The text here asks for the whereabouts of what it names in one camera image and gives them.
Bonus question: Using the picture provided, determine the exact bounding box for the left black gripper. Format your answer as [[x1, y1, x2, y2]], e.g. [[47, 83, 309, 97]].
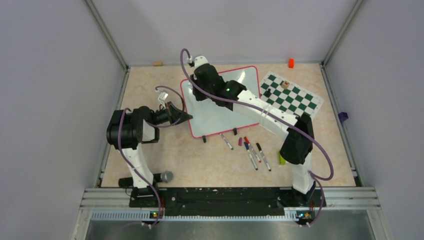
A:
[[151, 101, 193, 126]]

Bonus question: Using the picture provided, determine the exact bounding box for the pink framed whiteboard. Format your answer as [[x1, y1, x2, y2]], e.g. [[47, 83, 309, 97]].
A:
[[180, 65, 260, 139]]

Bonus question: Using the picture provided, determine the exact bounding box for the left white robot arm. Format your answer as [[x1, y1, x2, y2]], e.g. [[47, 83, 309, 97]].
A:
[[106, 101, 193, 207]]

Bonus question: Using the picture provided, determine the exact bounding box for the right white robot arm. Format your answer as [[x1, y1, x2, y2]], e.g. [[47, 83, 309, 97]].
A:
[[190, 63, 315, 206]]

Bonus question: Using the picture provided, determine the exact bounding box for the green whiteboard marker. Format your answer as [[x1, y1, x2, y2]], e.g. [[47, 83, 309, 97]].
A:
[[219, 133, 234, 150]]

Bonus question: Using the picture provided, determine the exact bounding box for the red whiteboard marker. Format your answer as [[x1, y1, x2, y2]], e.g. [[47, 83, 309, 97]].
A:
[[243, 136, 262, 163]]

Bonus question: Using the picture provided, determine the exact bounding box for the blue whiteboard marker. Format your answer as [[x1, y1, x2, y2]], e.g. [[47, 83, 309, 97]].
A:
[[244, 142, 258, 171]]

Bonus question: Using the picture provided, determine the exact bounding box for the black whiteboard marker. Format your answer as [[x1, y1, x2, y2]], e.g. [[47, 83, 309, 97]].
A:
[[256, 142, 272, 172]]

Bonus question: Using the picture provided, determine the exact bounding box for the cork stopper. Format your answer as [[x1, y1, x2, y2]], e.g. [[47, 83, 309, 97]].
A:
[[152, 61, 163, 67]]

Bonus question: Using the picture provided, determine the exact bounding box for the black grey microphone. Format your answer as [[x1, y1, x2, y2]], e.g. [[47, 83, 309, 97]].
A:
[[118, 171, 174, 189]]

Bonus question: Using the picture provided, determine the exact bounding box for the black chess piece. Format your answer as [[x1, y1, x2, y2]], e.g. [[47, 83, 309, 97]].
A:
[[264, 88, 272, 98]]

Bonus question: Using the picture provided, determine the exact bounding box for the green white chessboard mat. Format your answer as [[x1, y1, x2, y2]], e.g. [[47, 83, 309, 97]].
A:
[[259, 72, 325, 119]]

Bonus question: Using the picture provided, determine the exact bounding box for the wooden cube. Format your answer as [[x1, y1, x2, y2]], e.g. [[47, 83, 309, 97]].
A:
[[280, 80, 290, 89]]

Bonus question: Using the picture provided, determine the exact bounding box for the orange block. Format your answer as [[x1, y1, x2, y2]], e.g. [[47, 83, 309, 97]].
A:
[[287, 58, 295, 69]]

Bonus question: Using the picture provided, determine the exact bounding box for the green white toy brick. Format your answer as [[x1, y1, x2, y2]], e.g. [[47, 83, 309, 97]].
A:
[[278, 152, 286, 166]]

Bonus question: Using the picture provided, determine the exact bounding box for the purple block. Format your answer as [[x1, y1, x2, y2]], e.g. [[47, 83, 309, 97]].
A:
[[337, 112, 349, 123]]

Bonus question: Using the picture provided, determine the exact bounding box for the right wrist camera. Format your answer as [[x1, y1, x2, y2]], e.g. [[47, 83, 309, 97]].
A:
[[187, 55, 209, 69]]

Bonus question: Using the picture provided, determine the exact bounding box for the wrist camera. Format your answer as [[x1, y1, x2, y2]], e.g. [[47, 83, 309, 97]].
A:
[[187, 55, 209, 69], [157, 91, 169, 105]]

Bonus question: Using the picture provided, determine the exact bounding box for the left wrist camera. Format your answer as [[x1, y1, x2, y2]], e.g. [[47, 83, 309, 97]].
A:
[[157, 91, 169, 105]]

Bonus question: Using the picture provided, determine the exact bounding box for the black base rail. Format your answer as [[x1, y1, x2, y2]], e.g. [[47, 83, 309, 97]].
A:
[[129, 187, 326, 217]]

